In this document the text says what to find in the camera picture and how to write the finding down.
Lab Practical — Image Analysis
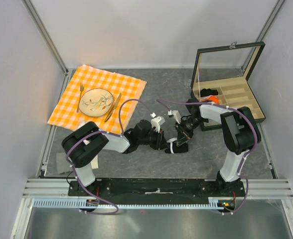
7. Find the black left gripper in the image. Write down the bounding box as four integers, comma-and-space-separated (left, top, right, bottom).
138, 126, 170, 150

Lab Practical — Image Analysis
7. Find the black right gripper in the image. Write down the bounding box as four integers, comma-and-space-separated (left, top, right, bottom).
174, 116, 206, 146

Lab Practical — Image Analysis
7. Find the black white trimmed underwear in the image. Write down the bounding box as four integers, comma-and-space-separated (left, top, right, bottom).
165, 137, 188, 154

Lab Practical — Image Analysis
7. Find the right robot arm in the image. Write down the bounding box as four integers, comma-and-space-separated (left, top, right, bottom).
170, 99, 261, 196

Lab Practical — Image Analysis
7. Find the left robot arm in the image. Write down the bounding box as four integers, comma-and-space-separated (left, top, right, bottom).
62, 116, 170, 196

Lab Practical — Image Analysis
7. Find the black rolled underwear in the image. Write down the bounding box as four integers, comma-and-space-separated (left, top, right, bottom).
200, 88, 219, 98

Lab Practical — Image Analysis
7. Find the orange rolled underwear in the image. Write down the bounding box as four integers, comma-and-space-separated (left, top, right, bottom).
202, 95, 219, 104

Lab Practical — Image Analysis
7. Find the gold black knife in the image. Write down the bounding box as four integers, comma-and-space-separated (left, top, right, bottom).
104, 93, 122, 122

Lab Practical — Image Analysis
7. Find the beige folded cloth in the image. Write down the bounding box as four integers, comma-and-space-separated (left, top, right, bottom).
91, 155, 99, 169

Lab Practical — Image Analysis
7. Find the beige bird pattern plate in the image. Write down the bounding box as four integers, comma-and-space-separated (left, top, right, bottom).
79, 88, 114, 117

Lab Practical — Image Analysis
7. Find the black divided storage box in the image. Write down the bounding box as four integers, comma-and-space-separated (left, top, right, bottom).
190, 41, 266, 123

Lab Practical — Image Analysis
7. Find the orange checkered cloth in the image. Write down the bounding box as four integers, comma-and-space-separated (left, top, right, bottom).
47, 65, 147, 133

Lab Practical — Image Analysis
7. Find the gold fork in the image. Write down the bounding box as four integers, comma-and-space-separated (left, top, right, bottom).
76, 83, 84, 113

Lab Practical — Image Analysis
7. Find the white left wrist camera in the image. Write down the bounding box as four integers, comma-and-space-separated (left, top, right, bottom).
150, 113, 165, 133

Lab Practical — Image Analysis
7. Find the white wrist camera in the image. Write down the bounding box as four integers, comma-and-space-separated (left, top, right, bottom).
168, 110, 181, 124
150, 113, 165, 133

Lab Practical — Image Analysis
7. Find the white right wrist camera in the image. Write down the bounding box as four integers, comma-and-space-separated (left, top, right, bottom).
168, 110, 181, 124

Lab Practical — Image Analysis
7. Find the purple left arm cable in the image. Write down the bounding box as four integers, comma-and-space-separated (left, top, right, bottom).
65, 99, 154, 215

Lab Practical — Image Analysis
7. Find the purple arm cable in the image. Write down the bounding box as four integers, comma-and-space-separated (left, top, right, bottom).
156, 99, 259, 216
65, 99, 154, 215

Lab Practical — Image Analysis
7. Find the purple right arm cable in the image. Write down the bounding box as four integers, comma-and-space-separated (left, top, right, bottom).
156, 99, 259, 216

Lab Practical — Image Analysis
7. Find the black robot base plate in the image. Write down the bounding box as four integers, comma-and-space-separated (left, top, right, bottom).
86, 178, 246, 205

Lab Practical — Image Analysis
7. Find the light blue cable duct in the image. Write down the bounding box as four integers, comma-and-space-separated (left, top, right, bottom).
32, 197, 236, 209

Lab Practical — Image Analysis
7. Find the aluminium right frame post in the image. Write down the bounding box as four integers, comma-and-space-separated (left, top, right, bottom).
240, 0, 288, 73

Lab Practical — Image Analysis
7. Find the aluminium frame post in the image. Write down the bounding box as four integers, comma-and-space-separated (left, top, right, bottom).
240, 0, 288, 73
22, 0, 68, 75

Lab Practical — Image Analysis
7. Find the aluminium left frame post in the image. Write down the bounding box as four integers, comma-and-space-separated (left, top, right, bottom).
22, 0, 68, 75

